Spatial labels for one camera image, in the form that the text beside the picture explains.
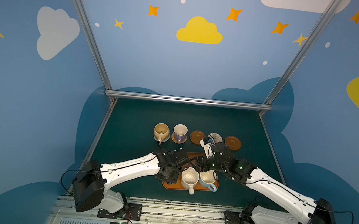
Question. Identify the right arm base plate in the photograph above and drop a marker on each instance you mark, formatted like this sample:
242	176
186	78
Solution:
237	218

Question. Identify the aluminium frame back bar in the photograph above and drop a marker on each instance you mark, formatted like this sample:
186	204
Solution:
186	100

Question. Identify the multicolour woven coaster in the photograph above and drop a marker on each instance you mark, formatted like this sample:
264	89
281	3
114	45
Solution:
215	138

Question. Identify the light blue mug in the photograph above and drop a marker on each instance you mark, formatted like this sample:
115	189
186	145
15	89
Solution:
207	180

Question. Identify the orange serving tray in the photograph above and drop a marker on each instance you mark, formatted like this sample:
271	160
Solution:
178	184

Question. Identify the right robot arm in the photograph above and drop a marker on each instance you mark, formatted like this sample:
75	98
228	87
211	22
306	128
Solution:
299	209

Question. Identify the brown wooden coaster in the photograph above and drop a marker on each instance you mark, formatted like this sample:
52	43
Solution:
233	143
196	137

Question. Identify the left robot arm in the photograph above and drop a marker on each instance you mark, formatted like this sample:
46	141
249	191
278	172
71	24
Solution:
93	182

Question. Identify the cream yellow mug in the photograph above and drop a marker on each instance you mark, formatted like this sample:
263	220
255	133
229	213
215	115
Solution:
161	133

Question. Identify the white mug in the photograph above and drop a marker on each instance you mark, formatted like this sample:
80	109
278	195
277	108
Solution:
189	179

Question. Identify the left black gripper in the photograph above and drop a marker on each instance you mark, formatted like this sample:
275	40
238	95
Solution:
181	158

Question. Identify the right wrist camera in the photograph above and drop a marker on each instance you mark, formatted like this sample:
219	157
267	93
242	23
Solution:
207	144

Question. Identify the rattan woven coaster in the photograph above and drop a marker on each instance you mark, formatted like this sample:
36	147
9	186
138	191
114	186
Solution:
179	139

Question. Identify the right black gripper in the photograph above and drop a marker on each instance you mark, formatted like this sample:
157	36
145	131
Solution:
204	162

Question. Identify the lavender mug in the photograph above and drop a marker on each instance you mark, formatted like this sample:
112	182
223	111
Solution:
180	129

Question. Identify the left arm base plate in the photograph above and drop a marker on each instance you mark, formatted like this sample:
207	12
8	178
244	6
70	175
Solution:
130	212

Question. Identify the aluminium frame post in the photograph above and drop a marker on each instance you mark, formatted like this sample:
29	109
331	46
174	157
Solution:
316	31
87	28

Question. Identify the aluminium frame left post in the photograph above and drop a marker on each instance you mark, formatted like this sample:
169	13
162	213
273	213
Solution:
87	28

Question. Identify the aluminium frame right post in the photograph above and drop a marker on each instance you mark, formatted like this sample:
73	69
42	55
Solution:
316	31

